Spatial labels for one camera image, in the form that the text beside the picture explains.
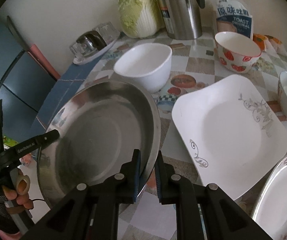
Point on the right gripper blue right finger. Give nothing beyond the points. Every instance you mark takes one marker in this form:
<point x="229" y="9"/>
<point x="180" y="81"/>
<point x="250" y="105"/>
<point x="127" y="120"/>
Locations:
<point x="158" y="175"/>

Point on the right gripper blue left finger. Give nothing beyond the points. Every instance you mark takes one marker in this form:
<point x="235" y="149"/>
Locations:
<point x="135" y="173"/>

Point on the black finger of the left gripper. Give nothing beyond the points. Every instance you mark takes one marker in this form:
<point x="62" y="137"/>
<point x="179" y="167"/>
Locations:
<point x="46" y="139"/>

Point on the stainless steel round tray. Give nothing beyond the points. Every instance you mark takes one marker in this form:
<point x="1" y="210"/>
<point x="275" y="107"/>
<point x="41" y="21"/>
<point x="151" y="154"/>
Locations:
<point x="99" y="128"/>

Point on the floral round plate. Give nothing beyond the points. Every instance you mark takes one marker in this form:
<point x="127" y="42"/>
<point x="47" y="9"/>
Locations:
<point x="270" y="210"/>

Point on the strawberry pattern bowl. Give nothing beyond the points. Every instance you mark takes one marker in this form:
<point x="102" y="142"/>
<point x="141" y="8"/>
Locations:
<point x="236" y="52"/>

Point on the person's left hand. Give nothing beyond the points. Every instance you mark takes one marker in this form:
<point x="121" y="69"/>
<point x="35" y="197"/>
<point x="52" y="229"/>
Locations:
<point x="7" y="225"/>

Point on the white square plate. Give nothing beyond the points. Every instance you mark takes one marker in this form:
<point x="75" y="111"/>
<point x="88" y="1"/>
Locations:
<point x="232" y="135"/>

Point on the small white bowl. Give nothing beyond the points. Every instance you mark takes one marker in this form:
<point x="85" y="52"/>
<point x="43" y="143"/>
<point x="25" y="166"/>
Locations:
<point x="147" y="65"/>

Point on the checkered tablecloth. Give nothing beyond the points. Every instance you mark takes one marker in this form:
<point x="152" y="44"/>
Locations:
<point x="195" y="65"/>

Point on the napa cabbage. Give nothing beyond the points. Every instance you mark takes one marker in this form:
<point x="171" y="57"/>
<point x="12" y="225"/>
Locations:
<point x="140" y="18"/>

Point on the stainless steel thermos jug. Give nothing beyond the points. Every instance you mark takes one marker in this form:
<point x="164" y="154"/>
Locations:
<point x="182" y="18"/>

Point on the orange snack packet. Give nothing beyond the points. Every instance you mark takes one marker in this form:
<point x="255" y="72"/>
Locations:
<point x="277" y="45"/>
<point x="263" y="41"/>

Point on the toast bread bag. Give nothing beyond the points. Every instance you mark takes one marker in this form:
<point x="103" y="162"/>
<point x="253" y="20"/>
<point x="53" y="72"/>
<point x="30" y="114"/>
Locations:
<point x="234" y="16"/>

